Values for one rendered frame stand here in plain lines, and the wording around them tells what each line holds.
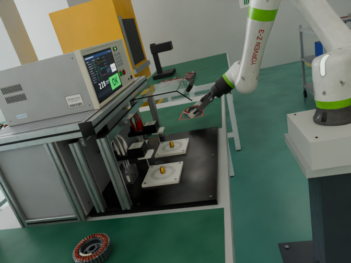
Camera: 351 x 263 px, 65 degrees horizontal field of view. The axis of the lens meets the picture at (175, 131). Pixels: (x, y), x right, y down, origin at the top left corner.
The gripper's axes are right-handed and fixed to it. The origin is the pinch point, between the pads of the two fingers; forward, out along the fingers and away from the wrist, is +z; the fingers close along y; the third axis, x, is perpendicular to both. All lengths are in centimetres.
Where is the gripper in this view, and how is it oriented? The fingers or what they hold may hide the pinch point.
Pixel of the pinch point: (193, 110)
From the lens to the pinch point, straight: 159.5
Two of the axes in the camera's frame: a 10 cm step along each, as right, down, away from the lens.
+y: 2.2, -4.4, 8.7
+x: -7.0, -6.9, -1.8
